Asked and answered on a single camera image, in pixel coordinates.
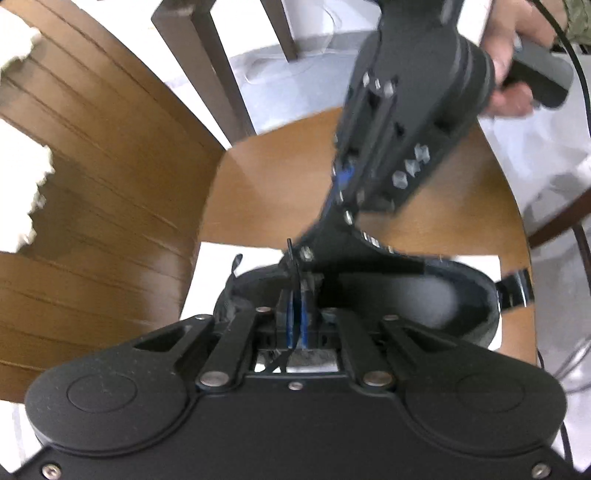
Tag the dark wooden table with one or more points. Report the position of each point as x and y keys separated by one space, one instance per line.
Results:
x=221 y=69

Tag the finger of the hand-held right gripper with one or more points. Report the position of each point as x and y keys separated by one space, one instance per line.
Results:
x=328 y=235

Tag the black chunky shoe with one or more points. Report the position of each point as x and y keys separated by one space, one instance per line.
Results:
x=415 y=295

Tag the white paper sheet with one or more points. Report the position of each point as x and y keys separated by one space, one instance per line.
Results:
x=217 y=267

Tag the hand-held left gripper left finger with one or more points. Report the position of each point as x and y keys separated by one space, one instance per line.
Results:
x=288 y=323

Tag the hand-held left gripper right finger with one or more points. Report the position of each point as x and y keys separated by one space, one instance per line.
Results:
x=304 y=323

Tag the person's right hand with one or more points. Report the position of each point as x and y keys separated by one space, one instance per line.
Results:
x=512 y=18

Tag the white knit cloth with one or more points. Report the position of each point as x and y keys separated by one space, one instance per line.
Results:
x=23 y=194

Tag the brown wooden chair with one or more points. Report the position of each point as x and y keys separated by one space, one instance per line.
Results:
x=115 y=184

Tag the black shoelace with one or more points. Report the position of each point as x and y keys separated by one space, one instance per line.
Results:
x=291 y=258

